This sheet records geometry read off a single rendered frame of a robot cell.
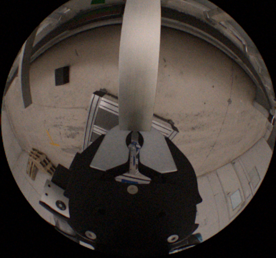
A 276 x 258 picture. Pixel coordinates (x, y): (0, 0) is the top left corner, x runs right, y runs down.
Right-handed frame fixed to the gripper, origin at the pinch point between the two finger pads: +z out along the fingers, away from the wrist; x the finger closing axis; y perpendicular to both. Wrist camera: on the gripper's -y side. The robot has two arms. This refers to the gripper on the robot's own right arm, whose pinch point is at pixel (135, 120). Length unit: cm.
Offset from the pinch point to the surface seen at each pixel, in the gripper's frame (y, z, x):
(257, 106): -11, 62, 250
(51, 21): -29.7, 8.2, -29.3
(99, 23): -52, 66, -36
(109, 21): -52, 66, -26
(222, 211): 212, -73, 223
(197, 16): -28.6, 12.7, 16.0
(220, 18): -29.6, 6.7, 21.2
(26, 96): -5.2, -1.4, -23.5
